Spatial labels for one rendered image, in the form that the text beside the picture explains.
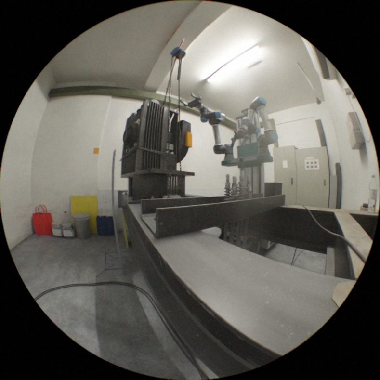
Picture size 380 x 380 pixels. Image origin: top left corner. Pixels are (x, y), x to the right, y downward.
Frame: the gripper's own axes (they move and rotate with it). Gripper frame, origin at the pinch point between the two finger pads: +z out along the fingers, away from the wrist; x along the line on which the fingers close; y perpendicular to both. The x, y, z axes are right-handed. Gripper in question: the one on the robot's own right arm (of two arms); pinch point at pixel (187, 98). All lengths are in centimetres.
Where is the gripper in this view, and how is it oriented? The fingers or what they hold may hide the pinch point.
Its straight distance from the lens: 128.5
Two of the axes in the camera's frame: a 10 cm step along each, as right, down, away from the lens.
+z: -6.4, 0.5, -7.6
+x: -7.6, 0.1, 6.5
